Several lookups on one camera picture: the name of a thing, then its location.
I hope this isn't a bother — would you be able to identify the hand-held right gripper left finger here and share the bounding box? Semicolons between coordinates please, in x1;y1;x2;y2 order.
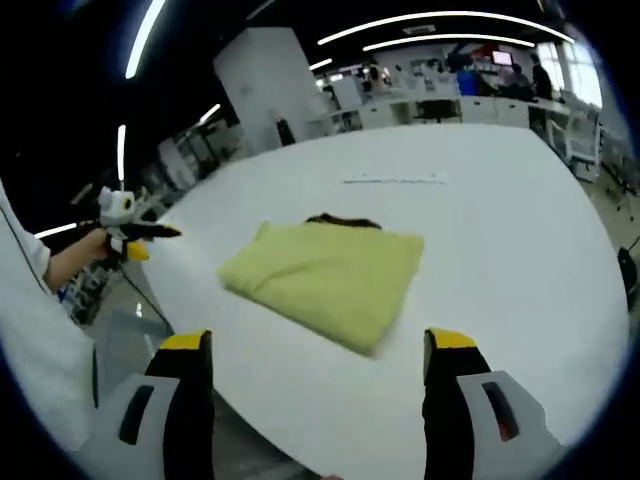
82;328;217;480

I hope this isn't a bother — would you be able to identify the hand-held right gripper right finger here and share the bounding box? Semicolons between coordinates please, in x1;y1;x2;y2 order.
421;327;562;480

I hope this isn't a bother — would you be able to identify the yellow blue grey garment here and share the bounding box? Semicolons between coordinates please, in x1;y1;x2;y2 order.
216;212;426;358

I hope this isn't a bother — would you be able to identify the person's left hand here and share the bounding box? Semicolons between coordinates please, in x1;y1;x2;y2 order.
79;228;121;261

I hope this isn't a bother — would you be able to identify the white square pillar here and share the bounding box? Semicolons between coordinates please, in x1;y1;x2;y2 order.
213;27;327;148

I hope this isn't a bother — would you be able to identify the white flat strip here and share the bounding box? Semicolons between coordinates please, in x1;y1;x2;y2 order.
341;171;449;188

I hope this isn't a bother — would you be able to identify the white cabinet row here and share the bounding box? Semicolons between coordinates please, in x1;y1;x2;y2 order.
307;94;551;136

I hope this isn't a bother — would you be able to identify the black office chair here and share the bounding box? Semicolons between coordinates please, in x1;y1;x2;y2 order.
414;99;457;124

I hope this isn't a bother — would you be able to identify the white mesh office chair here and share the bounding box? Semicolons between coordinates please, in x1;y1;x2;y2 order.
547;112;602;172

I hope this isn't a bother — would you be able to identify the blue storage bin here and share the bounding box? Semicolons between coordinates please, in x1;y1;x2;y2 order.
455;69;479;97

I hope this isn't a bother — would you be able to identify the black cable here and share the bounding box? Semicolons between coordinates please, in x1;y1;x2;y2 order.
117;262;176;334

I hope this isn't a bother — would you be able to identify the thin dark cord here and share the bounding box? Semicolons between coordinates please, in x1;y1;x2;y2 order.
0;202;51;292

